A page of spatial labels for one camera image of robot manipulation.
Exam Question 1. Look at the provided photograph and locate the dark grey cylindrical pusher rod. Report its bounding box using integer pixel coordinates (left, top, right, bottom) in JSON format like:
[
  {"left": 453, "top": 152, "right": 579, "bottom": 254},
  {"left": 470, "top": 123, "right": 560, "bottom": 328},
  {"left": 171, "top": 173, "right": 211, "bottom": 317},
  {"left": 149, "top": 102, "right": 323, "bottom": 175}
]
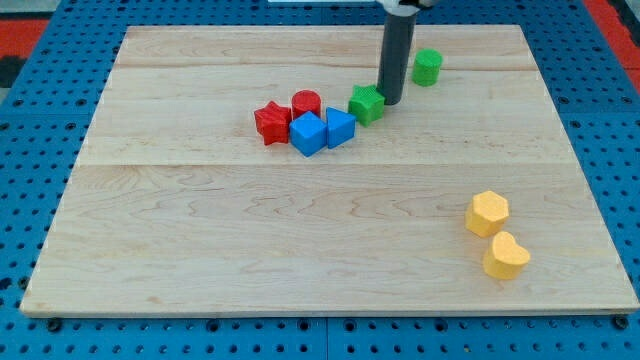
[{"left": 377, "top": 13, "right": 417, "bottom": 106}]

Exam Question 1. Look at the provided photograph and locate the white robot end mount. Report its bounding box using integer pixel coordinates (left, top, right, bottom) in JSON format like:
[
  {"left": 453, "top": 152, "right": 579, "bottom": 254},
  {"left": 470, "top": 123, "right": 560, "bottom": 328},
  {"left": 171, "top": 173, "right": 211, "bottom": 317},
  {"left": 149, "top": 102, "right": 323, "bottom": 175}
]
[{"left": 376, "top": 0, "right": 436, "bottom": 16}]

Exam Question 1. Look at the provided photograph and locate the green cylinder block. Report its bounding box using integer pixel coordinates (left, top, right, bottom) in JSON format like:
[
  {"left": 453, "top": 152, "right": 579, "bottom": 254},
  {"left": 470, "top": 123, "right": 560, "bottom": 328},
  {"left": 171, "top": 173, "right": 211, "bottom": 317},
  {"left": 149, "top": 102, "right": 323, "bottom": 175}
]
[{"left": 411, "top": 48, "right": 443, "bottom": 87}]

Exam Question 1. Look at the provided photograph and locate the green star block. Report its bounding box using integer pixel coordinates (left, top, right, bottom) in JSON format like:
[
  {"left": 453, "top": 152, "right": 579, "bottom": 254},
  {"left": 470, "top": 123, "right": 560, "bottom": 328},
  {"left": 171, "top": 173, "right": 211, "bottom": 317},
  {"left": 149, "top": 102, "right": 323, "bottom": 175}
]
[{"left": 348, "top": 85, "right": 385, "bottom": 127}]

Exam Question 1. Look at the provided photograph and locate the blue triangle block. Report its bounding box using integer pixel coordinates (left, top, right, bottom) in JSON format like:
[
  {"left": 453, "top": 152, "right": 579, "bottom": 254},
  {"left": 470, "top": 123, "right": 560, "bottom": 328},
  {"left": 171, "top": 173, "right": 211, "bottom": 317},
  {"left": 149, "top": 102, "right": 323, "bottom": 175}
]
[{"left": 325, "top": 107, "right": 356, "bottom": 149}]

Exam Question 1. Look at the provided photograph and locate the red cylinder block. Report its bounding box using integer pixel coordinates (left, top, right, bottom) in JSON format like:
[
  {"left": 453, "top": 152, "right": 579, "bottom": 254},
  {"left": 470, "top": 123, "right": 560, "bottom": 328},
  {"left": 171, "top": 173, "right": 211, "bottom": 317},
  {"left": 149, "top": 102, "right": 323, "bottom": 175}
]
[{"left": 291, "top": 89, "right": 322, "bottom": 119}]

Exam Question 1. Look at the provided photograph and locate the blue cube block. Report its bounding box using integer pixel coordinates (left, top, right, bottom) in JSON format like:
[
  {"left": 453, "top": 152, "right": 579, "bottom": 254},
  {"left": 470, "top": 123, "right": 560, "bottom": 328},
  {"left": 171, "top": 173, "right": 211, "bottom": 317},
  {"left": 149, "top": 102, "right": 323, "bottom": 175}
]
[{"left": 289, "top": 111, "right": 327, "bottom": 157}]

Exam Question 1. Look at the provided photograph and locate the red star block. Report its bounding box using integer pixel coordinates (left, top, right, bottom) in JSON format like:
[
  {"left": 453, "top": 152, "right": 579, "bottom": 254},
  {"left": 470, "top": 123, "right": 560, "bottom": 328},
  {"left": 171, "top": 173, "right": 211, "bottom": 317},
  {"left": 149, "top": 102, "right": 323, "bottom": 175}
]
[{"left": 254, "top": 101, "right": 292, "bottom": 146}]

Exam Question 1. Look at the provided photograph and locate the light wooden board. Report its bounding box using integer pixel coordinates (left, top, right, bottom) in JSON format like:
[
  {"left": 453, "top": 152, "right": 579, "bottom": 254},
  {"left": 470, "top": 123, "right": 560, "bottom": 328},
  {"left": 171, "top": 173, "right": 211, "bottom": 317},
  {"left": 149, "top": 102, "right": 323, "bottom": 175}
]
[{"left": 20, "top": 25, "right": 639, "bottom": 318}]

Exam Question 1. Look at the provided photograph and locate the yellow hexagon block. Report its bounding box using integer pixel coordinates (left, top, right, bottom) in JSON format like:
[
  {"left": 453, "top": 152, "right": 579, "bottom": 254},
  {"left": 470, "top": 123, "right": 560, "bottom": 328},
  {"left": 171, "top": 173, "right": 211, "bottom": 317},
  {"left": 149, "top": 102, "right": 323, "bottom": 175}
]
[{"left": 464, "top": 190, "right": 510, "bottom": 238}]

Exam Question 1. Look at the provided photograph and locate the yellow heart block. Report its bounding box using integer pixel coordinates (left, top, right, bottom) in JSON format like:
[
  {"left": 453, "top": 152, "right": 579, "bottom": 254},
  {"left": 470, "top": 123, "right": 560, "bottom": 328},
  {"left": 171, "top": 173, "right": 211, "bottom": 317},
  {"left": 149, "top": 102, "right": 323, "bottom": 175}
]
[{"left": 482, "top": 231, "right": 531, "bottom": 280}]

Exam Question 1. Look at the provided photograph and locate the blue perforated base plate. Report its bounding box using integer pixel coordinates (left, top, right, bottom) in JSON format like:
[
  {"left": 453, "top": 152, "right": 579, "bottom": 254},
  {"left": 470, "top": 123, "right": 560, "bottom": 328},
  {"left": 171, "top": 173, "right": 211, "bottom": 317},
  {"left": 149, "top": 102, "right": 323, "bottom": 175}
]
[{"left": 1, "top": 0, "right": 639, "bottom": 359}]

